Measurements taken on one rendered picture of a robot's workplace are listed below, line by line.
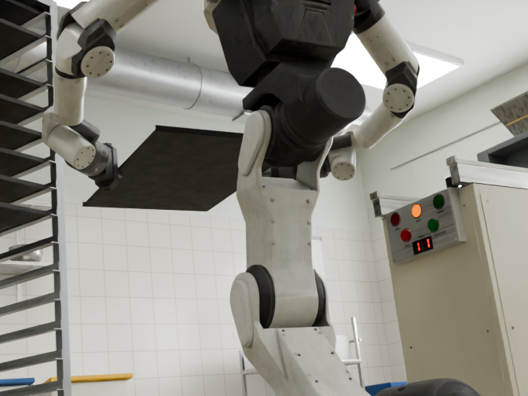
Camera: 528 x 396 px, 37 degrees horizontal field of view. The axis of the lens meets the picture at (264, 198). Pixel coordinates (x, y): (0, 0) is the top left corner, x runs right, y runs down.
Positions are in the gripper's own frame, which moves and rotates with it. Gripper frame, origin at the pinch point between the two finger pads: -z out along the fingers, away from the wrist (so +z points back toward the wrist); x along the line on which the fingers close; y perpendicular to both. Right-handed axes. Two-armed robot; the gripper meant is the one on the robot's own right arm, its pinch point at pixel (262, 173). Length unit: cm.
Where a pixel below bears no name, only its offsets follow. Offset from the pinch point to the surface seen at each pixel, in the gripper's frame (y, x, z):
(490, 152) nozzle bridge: -73, 16, 63
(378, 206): -7.7, -13.1, 29.4
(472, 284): 6, -40, 51
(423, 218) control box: 2.3, -20.9, 41.4
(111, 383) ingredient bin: -255, -30, -180
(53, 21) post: -14, 73, -72
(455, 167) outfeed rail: 11, -12, 52
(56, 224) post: -13, 1, -72
